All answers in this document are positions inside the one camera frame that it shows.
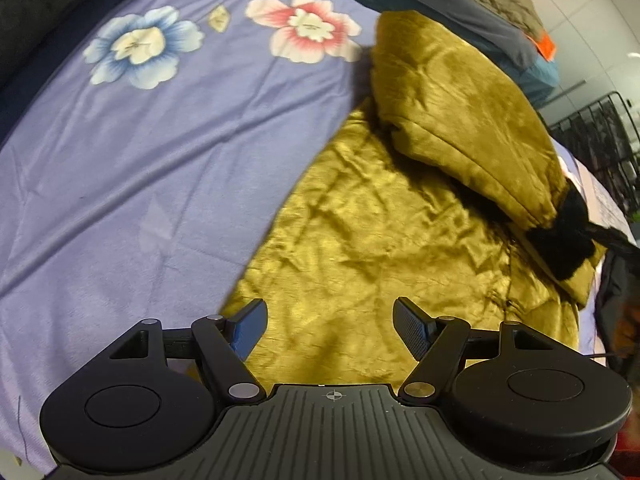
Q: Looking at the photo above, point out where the purple floral bedsheet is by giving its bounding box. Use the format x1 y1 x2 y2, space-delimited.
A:
0 0 608 476

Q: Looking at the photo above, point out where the black metal rack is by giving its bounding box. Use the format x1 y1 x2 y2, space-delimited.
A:
547 91 640 196

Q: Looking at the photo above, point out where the teal sheet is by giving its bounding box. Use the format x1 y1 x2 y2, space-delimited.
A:
515 55 561 109

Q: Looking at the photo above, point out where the black fuzzy cloth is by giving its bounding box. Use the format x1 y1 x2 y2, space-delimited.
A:
522 187 633 282

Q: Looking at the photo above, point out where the orange tag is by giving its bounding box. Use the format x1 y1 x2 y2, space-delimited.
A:
531 30 559 62

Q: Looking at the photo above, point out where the dark red knit cloth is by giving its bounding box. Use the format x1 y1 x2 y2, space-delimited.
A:
614 427 640 480

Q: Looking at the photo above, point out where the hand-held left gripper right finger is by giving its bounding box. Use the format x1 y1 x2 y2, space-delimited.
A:
392 296 539 405

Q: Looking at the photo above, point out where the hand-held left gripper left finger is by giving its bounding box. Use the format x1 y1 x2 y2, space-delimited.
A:
107 298 269 405

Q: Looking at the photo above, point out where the gold jacquard garment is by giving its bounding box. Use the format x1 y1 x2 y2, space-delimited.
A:
220 10 603 391

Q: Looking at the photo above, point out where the dark grey cloth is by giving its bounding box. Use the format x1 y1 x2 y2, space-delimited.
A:
0 0 121 91

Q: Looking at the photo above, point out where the grey blue quilt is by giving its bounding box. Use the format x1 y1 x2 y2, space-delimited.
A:
270 0 538 68

